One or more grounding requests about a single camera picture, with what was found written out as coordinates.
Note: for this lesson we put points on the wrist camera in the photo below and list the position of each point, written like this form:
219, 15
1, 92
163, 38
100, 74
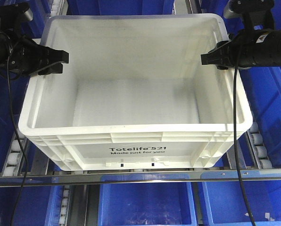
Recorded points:
252, 12
11, 16

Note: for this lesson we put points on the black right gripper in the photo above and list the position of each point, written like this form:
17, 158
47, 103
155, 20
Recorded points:
262, 48

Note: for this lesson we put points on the blue bin lower left right shelf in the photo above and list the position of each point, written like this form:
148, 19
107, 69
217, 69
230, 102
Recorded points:
38, 206

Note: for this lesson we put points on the blue bin of tote shelf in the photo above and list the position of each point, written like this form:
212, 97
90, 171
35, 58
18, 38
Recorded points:
262, 85
34, 29

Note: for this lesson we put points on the right shelf front bar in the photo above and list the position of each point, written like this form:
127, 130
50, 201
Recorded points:
102, 177

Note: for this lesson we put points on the white plastic tote bin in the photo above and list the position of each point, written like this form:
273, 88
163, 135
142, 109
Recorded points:
135, 94

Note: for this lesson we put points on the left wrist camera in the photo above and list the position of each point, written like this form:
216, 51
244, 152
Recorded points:
11, 16

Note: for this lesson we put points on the blue bin shelf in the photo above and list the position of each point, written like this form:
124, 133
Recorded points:
225, 203
38, 206
152, 204

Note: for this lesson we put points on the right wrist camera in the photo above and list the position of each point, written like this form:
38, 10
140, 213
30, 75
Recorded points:
252, 12

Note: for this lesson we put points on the blue bin lower centre right shelf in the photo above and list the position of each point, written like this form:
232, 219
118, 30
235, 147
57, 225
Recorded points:
152, 204

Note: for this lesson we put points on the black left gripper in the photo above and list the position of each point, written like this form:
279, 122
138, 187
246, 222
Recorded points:
23, 56

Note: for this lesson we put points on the blue bin left of tote right shelf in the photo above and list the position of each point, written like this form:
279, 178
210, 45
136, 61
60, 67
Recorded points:
34, 29

